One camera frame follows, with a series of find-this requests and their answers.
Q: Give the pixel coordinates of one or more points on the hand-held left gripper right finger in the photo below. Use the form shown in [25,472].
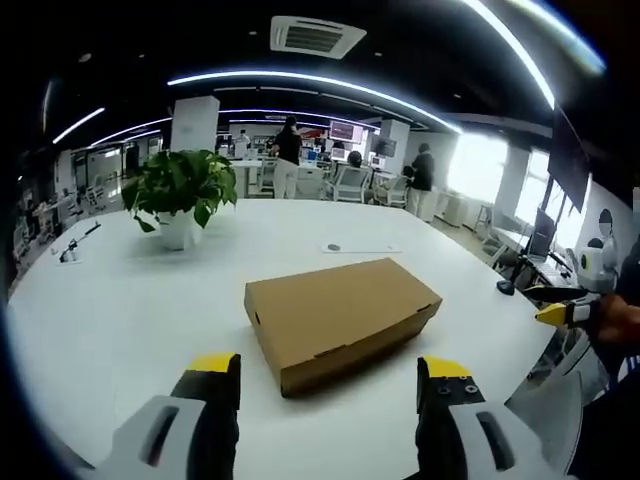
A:
[450,400]

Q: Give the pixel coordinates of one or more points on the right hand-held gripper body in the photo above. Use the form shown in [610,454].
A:
[597,265]

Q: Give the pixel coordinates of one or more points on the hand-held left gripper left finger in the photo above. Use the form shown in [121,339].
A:
[200,400]

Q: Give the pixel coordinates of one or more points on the brown cardboard shoe box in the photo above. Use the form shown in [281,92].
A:
[345,320]

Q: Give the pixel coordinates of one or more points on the person's right hand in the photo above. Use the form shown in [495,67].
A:
[615,320]

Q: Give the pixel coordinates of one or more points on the laptop on stand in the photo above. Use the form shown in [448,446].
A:
[542,235]

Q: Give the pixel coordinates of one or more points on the grey office chair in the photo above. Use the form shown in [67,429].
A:
[555,415]

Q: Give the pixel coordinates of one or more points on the white plant pot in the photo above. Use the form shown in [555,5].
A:
[176,230]

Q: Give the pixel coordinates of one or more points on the white flat sheet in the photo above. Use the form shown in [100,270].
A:
[361,247]

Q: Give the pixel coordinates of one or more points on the green potted plant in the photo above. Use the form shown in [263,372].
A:
[180,182]

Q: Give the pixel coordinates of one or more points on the white office chair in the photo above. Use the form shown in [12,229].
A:
[350,182]

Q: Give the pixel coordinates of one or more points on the ceiling air conditioner vent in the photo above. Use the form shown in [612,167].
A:
[316,36]

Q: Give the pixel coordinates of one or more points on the wall-mounted dark screen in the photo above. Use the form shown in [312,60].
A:
[570,157]

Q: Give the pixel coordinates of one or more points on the red wall display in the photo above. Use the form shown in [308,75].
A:
[346,131]

